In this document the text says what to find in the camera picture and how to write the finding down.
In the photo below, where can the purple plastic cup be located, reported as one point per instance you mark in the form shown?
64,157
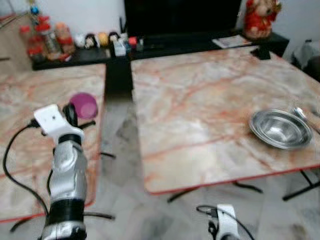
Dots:
84,105

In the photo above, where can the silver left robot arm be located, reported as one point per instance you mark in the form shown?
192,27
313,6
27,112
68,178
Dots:
67,170

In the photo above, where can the black television cabinet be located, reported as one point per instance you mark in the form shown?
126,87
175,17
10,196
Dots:
120,70

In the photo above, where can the stainless steel spoon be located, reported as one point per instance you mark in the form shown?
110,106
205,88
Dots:
300,114

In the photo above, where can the small white doll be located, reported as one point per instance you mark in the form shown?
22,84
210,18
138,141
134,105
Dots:
79,40

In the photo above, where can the black haired small doll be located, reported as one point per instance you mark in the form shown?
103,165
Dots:
90,41
114,37

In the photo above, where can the orange snack jar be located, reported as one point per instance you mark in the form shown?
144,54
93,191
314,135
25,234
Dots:
64,37

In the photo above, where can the tall red lid jar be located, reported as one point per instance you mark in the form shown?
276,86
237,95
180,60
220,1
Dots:
49,37

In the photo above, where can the red lid snack jar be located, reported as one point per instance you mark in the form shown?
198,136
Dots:
34,42

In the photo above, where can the small white box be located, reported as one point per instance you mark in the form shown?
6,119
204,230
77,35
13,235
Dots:
120,48

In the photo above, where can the small yellow doll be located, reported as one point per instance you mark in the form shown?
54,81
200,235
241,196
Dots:
103,39

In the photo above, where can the grey upholstered chair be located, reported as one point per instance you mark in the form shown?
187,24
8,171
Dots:
306,55

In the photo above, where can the stainless steel bowl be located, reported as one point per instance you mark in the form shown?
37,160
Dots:
280,129

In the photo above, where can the light wooden cabinet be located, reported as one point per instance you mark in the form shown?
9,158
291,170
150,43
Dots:
12,47

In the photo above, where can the small red item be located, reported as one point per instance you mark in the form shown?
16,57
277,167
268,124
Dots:
133,41

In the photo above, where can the blue ball ornament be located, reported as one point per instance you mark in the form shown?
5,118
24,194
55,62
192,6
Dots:
34,9

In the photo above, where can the small black stand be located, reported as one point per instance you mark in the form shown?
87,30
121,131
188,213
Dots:
261,53

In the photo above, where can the red fortune god figurine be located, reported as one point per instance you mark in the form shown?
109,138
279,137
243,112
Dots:
261,20

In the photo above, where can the black television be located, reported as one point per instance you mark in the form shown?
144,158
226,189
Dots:
182,17

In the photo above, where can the printed paper booklet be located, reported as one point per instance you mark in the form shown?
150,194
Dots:
231,41

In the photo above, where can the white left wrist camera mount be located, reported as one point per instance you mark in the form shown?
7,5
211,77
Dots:
52,120

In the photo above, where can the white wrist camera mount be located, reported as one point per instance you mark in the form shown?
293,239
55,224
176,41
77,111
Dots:
226,222
52,120

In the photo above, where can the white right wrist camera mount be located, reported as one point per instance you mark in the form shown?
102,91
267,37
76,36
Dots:
226,222

